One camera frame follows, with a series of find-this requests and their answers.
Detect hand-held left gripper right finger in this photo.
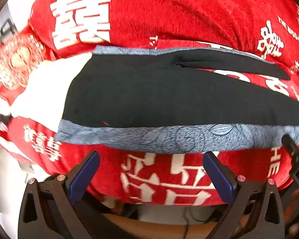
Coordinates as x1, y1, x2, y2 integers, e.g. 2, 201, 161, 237
203, 151, 286, 239

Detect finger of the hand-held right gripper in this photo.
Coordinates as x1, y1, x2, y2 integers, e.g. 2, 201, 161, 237
281, 134, 299, 165

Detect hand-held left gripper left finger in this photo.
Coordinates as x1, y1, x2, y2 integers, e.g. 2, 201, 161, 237
18, 151, 130, 239

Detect black pants with grey-blue trim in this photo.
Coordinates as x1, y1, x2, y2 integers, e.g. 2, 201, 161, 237
55, 45, 299, 153

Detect cream white cloth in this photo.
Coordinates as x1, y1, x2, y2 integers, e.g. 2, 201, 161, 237
10, 53, 93, 120

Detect red pillow with gold print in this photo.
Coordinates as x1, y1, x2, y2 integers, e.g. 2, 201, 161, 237
0, 26, 56, 105

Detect red printed blanket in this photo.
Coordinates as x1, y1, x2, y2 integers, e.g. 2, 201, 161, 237
0, 0, 299, 206

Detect black chair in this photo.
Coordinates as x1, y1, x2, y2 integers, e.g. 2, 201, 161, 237
0, 19, 18, 36

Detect black cable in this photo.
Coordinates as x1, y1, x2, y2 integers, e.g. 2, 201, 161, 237
183, 208, 216, 239

